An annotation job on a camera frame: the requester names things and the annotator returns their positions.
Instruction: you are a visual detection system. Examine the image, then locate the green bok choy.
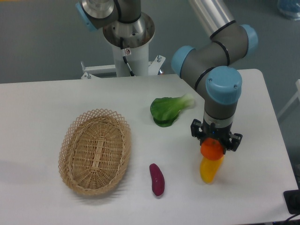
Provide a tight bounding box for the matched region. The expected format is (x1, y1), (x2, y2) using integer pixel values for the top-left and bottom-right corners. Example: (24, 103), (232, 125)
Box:
(150, 93), (195, 128)

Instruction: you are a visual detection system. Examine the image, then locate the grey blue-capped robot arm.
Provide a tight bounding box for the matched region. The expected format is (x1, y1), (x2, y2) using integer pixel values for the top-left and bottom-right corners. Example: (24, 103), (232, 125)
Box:
(76, 0), (258, 151)

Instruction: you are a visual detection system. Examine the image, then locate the purple sweet potato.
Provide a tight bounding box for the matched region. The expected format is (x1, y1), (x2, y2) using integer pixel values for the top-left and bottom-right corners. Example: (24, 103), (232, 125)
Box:
(149, 164), (165, 196)

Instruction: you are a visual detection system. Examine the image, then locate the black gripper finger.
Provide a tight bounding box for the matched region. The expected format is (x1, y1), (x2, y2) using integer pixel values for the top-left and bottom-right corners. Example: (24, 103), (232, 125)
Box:
(190, 119), (203, 144)
(222, 132), (243, 154)

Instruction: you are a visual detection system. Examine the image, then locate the woven wicker basket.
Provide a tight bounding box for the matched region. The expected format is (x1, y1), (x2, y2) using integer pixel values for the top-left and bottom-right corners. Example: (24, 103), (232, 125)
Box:
(58, 109), (131, 195)

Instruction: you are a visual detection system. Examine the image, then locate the orange fruit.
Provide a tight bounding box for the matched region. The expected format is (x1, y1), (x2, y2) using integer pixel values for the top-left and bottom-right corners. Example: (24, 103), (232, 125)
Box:
(200, 138), (223, 161)

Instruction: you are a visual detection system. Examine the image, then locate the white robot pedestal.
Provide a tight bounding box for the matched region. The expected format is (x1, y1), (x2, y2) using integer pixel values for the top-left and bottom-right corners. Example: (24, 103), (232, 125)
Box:
(81, 13), (165, 79)

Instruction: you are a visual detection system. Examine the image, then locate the blue bag in background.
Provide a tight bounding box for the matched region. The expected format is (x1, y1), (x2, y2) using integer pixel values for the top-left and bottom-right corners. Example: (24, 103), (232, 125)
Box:
(277, 0), (300, 21)

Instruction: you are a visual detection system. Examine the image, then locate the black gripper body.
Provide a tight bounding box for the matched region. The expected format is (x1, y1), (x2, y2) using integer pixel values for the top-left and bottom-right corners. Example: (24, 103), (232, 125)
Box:
(198, 121), (232, 142)

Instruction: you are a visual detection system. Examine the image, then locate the white frame at right edge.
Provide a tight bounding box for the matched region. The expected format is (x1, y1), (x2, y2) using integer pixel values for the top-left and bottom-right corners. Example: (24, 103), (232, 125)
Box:
(277, 79), (300, 123)

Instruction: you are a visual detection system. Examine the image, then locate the black device at table edge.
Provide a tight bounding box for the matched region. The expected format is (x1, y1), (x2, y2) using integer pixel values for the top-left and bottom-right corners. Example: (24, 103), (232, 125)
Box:
(283, 189), (300, 214)

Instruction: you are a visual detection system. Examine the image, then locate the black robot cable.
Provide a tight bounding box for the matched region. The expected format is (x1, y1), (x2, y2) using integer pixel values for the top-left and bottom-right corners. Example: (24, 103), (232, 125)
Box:
(119, 37), (136, 77)

